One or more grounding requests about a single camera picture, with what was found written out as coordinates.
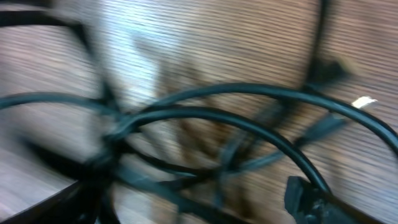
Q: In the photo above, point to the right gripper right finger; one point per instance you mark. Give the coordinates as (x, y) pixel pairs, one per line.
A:
(308, 205)

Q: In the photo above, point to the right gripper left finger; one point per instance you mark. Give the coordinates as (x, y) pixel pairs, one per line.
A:
(78, 203)

